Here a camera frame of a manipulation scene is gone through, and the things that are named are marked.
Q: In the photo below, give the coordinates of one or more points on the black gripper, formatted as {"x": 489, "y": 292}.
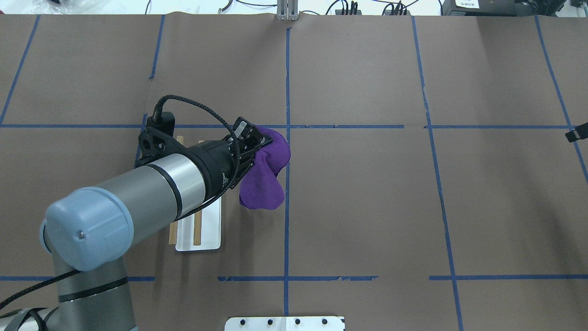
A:
{"x": 215, "y": 166}

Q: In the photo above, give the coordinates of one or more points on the purple microfiber towel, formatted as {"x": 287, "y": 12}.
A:
{"x": 260, "y": 188}

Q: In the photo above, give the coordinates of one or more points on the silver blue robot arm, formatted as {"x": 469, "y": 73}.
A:
{"x": 88, "y": 232}

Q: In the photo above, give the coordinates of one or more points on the white wooden towel rack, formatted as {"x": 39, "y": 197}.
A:
{"x": 201, "y": 231}

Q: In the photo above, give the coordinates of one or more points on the black power adapter box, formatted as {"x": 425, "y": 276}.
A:
{"x": 491, "y": 8}

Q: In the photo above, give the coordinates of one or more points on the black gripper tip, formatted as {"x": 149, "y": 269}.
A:
{"x": 578, "y": 133}

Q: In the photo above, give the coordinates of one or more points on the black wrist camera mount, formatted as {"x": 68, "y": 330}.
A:
{"x": 156, "y": 140}

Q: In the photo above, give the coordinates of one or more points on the aluminium frame post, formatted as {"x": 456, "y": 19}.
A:
{"x": 287, "y": 10}

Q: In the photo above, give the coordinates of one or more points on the white camera mast pedestal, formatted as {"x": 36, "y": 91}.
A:
{"x": 286, "y": 323}

